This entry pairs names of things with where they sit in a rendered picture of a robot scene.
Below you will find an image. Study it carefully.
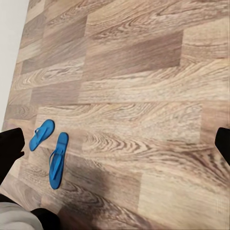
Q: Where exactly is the sandal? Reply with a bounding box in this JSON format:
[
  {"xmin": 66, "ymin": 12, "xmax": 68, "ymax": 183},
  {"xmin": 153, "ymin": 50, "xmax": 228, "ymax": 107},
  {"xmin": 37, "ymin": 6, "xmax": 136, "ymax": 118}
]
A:
[
  {"xmin": 49, "ymin": 132, "xmax": 69, "ymax": 190},
  {"xmin": 29, "ymin": 119, "xmax": 55, "ymax": 151}
]

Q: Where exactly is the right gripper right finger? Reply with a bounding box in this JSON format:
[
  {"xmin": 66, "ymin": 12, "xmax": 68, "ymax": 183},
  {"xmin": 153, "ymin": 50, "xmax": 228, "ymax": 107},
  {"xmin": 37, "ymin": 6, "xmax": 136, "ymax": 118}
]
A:
[{"xmin": 215, "ymin": 127, "xmax": 230, "ymax": 166}]

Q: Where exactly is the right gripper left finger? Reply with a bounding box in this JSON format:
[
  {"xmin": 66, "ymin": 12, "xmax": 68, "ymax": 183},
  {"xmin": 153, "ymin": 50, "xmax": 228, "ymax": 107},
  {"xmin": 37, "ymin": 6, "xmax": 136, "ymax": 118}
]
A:
[{"xmin": 0, "ymin": 128, "xmax": 25, "ymax": 184}]

